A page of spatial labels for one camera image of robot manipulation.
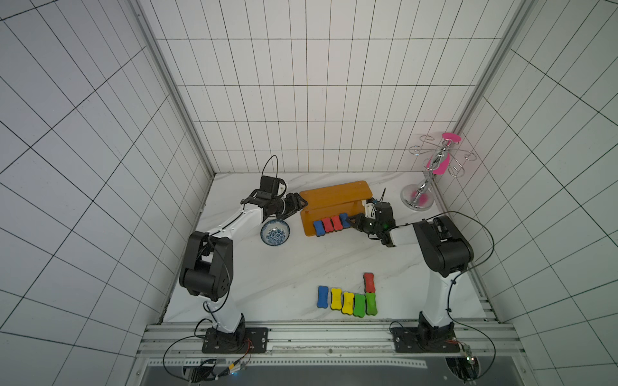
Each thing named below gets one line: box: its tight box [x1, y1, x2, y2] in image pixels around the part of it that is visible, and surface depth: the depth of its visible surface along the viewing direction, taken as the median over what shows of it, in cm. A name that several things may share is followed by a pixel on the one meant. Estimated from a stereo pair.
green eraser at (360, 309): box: [353, 293, 367, 318], surface depth 80 cm
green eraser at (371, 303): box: [365, 291, 378, 316], surface depth 81 cm
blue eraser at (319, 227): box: [313, 220, 326, 238], surface depth 99 cm
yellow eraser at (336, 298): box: [330, 287, 342, 310], surface depth 81 cm
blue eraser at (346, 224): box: [339, 212, 352, 230], surface depth 101 cm
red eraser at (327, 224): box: [322, 217, 334, 234], surface depth 100 cm
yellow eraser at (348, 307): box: [341, 291, 355, 316], surface depth 80 cm
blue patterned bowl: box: [259, 219, 291, 247], surface depth 97 cm
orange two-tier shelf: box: [299, 180, 373, 237], surface depth 97 cm
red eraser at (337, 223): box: [331, 215, 344, 231], surface depth 100 cm
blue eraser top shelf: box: [317, 285, 330, 308], surface depth 83 cm
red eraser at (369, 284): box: [363, 272, 376, 293], surface depth 86 cm
